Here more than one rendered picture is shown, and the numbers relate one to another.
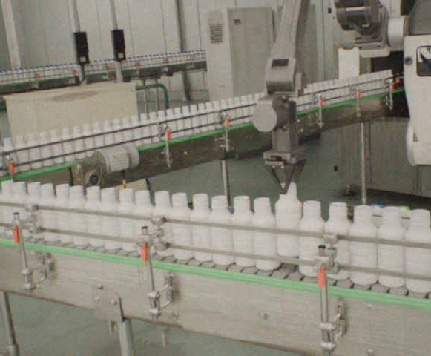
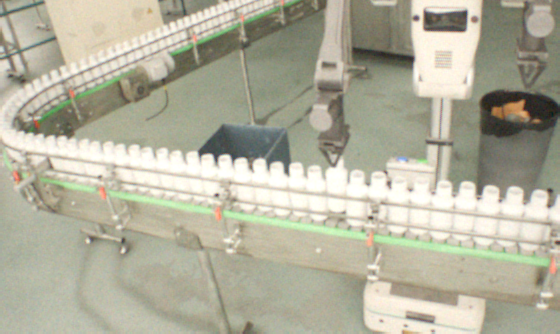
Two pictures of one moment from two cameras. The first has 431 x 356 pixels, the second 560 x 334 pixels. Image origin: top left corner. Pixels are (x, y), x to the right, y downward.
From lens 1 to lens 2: 0.44 m
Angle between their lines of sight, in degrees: 18
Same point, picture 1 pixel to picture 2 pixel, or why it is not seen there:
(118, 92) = not seen: outside the picture
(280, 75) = (330, 76)
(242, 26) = not seen: outside the picture
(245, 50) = not seen: outside the picture
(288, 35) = (335, 39)
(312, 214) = (358, 184)
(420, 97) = (425, 47)
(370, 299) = (404, 245)
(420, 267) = (442, 224)
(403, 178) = (378, 39)
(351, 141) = not seen: hidden behind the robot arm
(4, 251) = (93, 197)
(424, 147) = (427, 86)
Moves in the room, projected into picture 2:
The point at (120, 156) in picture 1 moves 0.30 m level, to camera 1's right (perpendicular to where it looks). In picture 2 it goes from (159, 68) to (210, 58)
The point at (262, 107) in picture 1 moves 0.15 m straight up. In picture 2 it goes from (319, 111) to (313, 51)
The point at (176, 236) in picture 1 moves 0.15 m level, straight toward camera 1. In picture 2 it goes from (242, 194) to (251, 224)
